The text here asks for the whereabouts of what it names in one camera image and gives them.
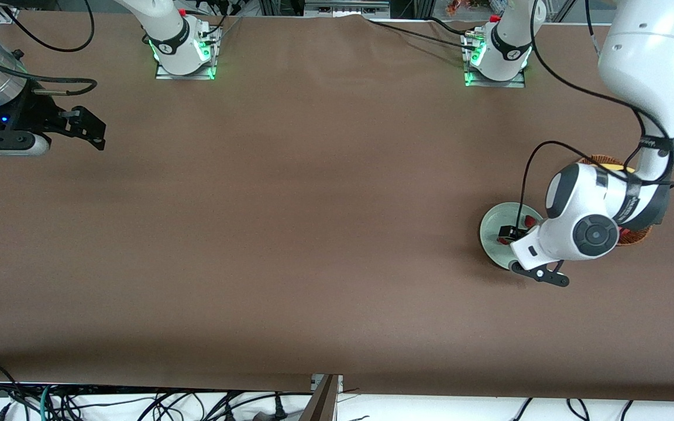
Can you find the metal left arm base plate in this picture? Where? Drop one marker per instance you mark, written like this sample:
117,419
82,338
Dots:
515,83

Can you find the brown wooden post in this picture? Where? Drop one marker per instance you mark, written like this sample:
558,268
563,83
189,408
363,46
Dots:
322,403

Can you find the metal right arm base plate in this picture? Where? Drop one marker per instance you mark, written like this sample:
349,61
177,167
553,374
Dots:
196,75

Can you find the orange background object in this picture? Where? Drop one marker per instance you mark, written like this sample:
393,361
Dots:
457,7

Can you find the brown wicker basket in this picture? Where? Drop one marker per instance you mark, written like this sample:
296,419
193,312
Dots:
635,237

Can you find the grey background device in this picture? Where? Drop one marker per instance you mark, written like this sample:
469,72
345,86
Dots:
343,9

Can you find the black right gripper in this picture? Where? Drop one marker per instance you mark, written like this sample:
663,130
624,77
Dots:
31,111

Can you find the brown table cover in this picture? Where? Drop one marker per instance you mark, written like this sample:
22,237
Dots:
337,292

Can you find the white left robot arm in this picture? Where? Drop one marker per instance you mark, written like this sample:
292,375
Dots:
647,58

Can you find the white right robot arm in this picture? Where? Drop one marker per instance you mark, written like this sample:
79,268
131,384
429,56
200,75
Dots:
167,29

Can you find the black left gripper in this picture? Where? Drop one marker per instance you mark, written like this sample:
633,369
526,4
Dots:
509,234

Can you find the yellow banana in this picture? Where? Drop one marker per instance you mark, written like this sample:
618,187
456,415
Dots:
618,168

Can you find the pale green round plate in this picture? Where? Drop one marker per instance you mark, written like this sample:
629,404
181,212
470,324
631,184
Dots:
492,219

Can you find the metal table bracket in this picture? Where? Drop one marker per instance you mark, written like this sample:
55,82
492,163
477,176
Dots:
315,381

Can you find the aluminium frame profile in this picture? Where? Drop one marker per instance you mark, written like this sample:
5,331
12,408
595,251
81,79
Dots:
8,17

